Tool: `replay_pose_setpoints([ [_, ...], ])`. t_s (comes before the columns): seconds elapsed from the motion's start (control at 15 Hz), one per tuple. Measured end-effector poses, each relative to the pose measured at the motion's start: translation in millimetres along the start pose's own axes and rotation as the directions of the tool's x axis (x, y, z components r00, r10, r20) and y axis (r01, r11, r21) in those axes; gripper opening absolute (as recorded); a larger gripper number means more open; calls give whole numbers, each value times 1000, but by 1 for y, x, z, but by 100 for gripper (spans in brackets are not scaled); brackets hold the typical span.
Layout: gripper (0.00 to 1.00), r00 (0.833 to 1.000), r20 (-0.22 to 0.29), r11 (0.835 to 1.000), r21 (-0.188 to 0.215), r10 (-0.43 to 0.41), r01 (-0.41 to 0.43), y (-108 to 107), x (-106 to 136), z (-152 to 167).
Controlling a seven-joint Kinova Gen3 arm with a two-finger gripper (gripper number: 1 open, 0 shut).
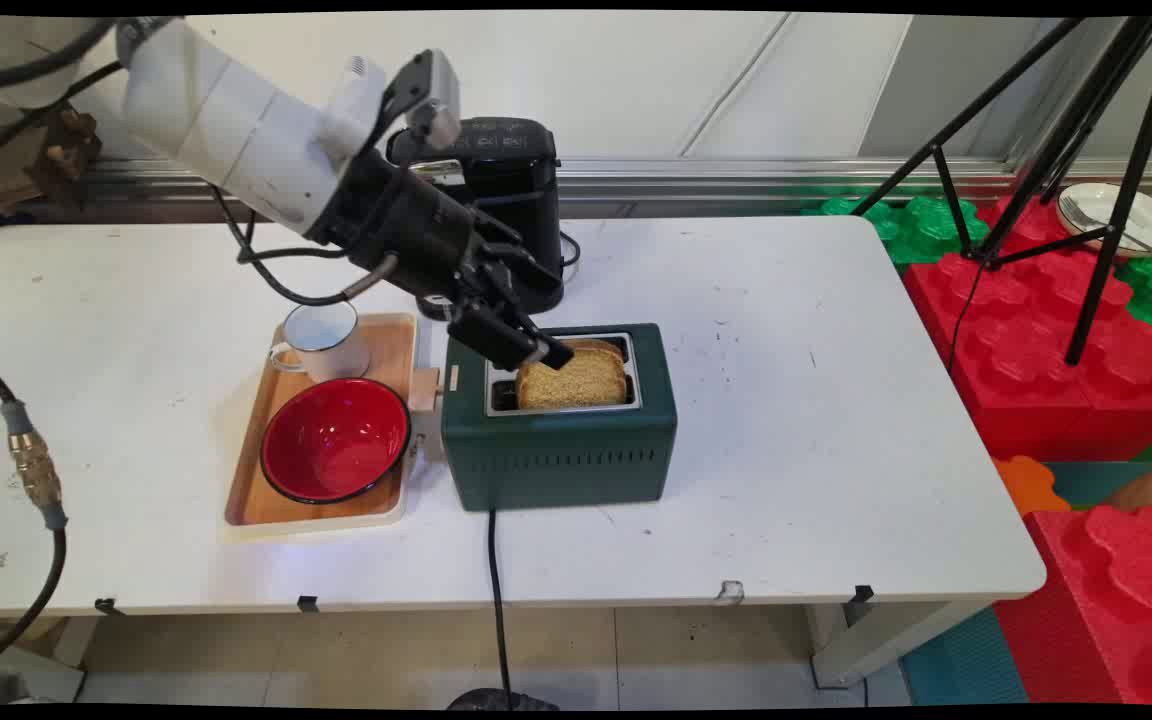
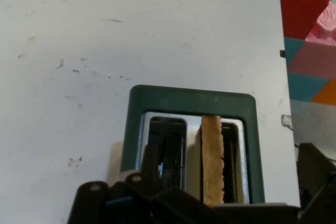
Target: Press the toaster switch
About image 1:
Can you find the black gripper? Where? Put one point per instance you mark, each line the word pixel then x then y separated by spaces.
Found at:
pixel 411 222

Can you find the brown toast slice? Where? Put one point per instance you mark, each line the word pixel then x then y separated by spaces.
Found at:
pixel 572 382

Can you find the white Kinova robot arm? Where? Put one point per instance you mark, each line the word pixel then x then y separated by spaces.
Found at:
pixel 236 120

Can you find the toast slice behind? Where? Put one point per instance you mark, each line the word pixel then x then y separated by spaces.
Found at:
pixel 598 346

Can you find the black coffee machine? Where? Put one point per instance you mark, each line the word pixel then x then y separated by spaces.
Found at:
pixel 511 170

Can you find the wooden serving tray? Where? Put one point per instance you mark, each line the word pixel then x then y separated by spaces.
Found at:
pixel 391 360

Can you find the dark green toaster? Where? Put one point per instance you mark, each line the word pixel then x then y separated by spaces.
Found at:
pixel 561 440

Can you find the white enamel mug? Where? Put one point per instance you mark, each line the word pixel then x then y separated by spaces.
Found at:
pixel 321 340

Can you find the red bowl black rim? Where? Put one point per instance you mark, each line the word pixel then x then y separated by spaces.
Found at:
pixel 334 440

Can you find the brown wooden object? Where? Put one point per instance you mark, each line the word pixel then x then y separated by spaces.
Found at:
pixel 36 160

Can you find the red foam block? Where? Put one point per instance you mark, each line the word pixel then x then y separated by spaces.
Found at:
pixel 1116 600
pixel 1036 350

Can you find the orange foam piece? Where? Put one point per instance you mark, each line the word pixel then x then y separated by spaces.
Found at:
pixel 1028 484

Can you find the white plate with cutlery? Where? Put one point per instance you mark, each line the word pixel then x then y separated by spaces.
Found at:
pixel 1111 215

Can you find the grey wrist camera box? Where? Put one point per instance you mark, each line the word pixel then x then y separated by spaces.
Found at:
pixel 426 100

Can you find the black camera tripod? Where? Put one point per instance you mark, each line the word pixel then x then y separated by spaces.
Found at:
pixel 1066 150

